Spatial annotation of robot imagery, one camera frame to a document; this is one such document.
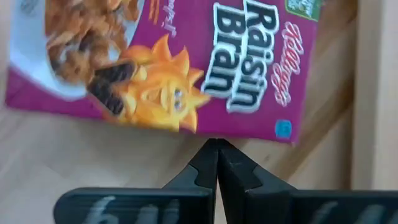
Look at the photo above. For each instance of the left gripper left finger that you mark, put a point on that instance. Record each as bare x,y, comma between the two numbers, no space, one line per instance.
186,202

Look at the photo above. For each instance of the Raisin Bran cereal box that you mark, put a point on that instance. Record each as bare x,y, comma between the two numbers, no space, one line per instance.
233,124

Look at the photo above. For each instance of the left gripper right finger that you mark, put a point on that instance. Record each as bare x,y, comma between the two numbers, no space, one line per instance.
248,199

